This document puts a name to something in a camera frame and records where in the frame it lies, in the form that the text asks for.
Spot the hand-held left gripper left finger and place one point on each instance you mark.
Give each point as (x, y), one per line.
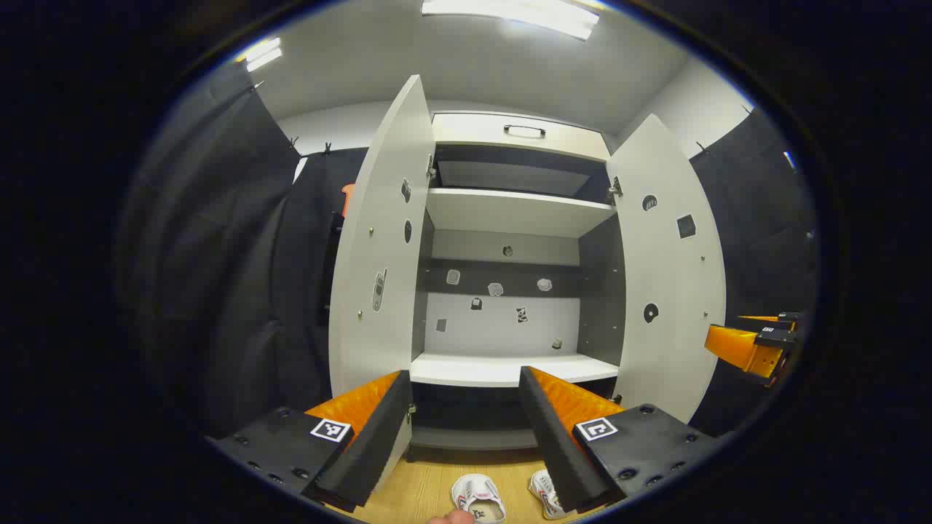
(378, 429)

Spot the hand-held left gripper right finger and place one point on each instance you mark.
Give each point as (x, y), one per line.
(553, 444)

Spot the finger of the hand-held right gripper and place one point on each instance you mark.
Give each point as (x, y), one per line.
(768, 318)
(735, 348)

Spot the white canvas shoe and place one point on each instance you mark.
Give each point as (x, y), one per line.
(545, 489)
(477, 496)

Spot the white shoe cabinet door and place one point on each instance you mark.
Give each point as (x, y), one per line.
(378, 240)
(670, 269)

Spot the black backdrop cloth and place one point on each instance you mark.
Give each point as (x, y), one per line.
(218, 255)

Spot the narrow ceiling light strip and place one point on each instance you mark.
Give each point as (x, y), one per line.
(262, 53)

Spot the wide ceiling light panel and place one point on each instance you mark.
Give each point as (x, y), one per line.
(510, 13)

